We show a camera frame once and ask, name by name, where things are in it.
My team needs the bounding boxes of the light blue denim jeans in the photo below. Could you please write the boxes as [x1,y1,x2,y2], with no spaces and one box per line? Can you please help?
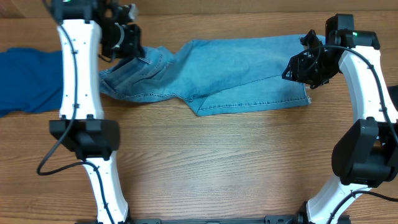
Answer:
[99,35,311,116]

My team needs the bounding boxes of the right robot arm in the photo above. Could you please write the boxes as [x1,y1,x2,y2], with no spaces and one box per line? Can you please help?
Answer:
[265,14,397,223]

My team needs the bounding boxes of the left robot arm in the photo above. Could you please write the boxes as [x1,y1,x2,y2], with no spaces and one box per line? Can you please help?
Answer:
[44,0,145,223]

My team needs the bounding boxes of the dark navy garment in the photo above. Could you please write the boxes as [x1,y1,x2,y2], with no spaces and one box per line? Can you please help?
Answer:
[387,85,398,110]

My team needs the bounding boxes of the dark blue t-shirt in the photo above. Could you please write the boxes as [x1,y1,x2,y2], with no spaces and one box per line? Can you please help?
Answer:
[1,48,63,117]

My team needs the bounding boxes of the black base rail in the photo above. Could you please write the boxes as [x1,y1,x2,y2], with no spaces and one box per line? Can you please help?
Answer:
[74,214,352,224]

